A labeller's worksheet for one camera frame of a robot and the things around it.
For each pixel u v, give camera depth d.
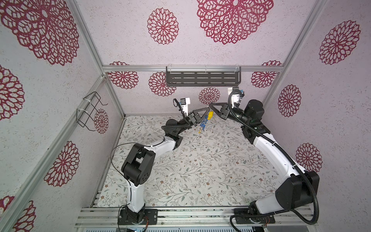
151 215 0.74
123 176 0.52
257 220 0.69
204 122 0.80
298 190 0.41
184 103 0.68
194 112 0.69
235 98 0.63
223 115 0.62
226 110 0.63
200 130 1.15
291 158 0.89
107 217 0.75
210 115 0.73
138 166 0.51
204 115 0.70
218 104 0.66
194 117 0.68
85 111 0.75
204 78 1.00
